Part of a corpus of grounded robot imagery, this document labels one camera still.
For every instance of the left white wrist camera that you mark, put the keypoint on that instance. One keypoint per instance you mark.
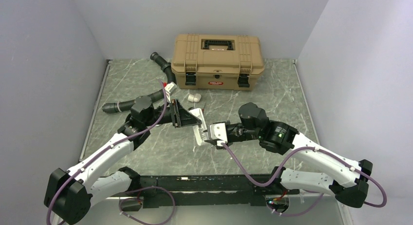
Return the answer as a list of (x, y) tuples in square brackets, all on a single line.
[(170, 87)]

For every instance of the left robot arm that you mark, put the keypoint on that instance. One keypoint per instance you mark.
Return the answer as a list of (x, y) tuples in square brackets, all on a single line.
[(71, 193)]

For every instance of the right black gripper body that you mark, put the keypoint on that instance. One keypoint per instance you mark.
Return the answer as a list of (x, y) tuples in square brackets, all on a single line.
[(239, 133)]

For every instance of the tan plastic toolbox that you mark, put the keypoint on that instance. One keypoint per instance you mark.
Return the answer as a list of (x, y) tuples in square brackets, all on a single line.
[(217, 62)]

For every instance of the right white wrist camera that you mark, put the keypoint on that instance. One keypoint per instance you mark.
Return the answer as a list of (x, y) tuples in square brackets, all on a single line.
[(216, 135)]

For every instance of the aluminium frame rail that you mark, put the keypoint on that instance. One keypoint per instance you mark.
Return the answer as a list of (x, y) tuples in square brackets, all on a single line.
[(102, 189)]

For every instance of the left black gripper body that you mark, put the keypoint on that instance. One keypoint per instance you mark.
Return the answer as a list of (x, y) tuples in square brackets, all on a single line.
[(169, 116)]

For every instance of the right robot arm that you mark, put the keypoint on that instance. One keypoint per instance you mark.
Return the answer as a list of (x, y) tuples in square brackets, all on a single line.
[(345, 179)]

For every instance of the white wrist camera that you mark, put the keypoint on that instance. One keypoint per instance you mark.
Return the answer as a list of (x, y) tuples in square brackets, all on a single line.
[(170, 87), (216, 135)]

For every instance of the white AC remote control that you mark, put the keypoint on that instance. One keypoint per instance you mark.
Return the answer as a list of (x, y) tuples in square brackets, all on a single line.
[(200, 130)]

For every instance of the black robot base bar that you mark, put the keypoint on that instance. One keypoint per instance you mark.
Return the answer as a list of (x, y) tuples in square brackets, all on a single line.
[(162, 197)]

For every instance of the white pipe elbow fitting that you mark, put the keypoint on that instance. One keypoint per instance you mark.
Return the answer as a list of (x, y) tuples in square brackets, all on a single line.
[(195, 98)]

